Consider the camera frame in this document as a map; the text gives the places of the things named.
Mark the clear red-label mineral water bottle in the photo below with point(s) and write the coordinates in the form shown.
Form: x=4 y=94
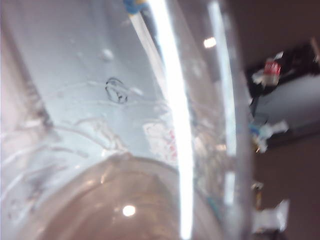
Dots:
x=100 y=75

